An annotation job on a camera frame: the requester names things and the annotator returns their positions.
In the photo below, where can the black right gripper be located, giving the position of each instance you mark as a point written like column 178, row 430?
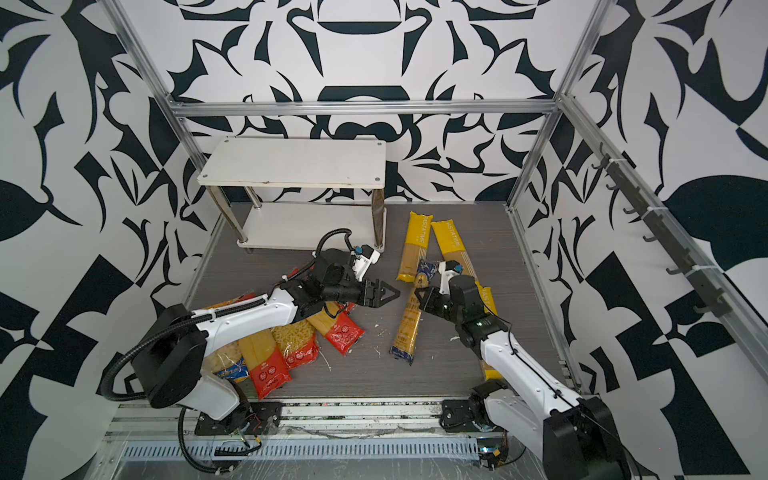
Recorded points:
column 431, row 305

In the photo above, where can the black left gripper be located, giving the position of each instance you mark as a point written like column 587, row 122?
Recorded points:
column 384, row 284

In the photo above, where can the blue-ended spaghetti bag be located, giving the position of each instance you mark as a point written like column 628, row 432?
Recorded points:
column 403, row 346

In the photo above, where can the red long spaghetti bag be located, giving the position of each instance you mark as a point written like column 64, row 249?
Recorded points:
column 335, row 325

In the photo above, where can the red macaroni bag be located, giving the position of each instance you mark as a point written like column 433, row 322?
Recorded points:
column 296, row 343
column 236, row 300

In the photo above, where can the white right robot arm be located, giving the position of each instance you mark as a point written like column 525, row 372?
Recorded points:
column 572, row 436

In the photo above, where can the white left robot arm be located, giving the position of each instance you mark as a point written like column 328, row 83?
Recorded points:
column 166, row 367

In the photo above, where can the white two-tier shelf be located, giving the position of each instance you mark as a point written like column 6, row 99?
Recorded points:
column 240, row 166

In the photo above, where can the blue-bottom pasta bag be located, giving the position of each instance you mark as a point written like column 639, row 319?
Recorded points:
column 228, row 363

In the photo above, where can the red noodle bag long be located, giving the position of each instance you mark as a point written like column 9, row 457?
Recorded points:
column 265, row 363

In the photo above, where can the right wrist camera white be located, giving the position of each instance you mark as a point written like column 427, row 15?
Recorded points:
column 448, row 270

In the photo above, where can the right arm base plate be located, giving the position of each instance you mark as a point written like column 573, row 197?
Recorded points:
column 465, row 415

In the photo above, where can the white slotted cable duct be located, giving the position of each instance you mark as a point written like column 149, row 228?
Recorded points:
column 460, row 448

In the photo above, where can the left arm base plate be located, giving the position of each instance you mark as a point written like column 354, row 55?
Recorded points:
column 259, row 418

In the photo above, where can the aluminium frame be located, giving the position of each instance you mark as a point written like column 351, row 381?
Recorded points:
column 743, row 323

